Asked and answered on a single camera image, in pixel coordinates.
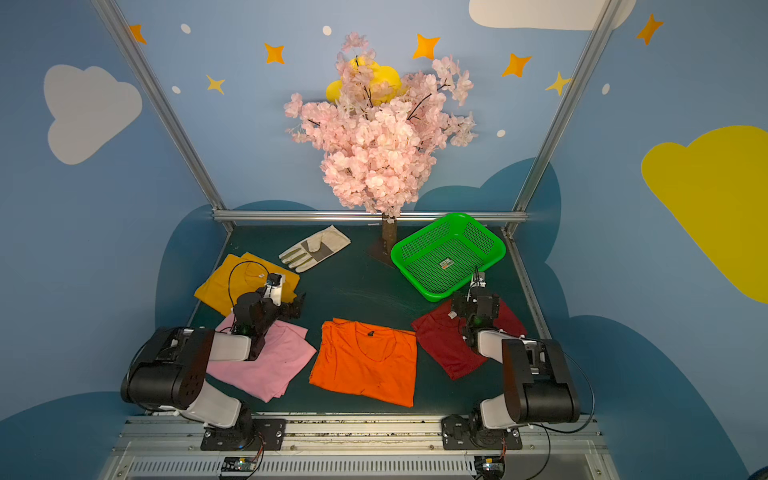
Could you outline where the pink t-shirt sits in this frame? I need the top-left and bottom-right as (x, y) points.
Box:
(207, 320), (316, 403)

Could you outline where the dark red t-shirt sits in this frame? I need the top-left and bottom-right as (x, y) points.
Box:
(410, 298), (528, 380)

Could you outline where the yellow t-shirt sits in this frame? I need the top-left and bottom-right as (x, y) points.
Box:
(194, 252), (300, 316)

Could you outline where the orange t-shirt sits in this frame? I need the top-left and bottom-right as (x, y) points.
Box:
(309, 318), (418, 408)

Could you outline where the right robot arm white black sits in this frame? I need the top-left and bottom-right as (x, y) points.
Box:
(451, 287), (581, 430)

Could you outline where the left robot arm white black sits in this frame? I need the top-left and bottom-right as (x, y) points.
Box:
(120, 290), (316, 429)

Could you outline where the green plastic basket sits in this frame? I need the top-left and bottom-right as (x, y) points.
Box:
(391, 213), (506, 303)

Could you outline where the white grey work glove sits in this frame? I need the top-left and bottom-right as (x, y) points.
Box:
(279, 225), (351, 274)

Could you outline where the right controller board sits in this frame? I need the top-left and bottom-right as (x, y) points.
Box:
(473, 456), (505, 480)

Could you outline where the controller board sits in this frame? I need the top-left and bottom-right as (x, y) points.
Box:
(473, 456), (505, 480)
(219, 456), (257, 478)

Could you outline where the left controller board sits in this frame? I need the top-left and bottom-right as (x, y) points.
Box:
(219, 456), (257, 478)

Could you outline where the pink artificial blossom tree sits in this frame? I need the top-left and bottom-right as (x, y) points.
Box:
(284, 32), (477, 258)

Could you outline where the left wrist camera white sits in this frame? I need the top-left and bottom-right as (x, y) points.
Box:
(262, 273), (284, 307)

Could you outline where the right frame post aluminium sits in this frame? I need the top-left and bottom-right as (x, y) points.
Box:
(512, 0), (623, 214)

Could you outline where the frame post aluminium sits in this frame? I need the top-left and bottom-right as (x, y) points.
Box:
(512, 0), (623, 214)
(92, 0), (227, 217)

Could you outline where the rear frame crossbar aluminium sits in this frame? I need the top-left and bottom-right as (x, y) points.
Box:
(212, 209), (528, 223)

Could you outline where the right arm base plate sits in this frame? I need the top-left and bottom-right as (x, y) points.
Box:
(440, 414), (523, 451)

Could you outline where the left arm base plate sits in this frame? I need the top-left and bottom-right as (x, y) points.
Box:
(200, 417), (287, 451)

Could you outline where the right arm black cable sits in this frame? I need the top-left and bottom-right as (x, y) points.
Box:
(521, 350), (596, 480)

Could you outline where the aluminium mounting rail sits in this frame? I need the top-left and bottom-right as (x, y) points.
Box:
(100, 413), (619, 479)

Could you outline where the left frame post aluminium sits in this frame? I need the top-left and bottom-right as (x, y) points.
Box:
(92, 0), (227, 217)

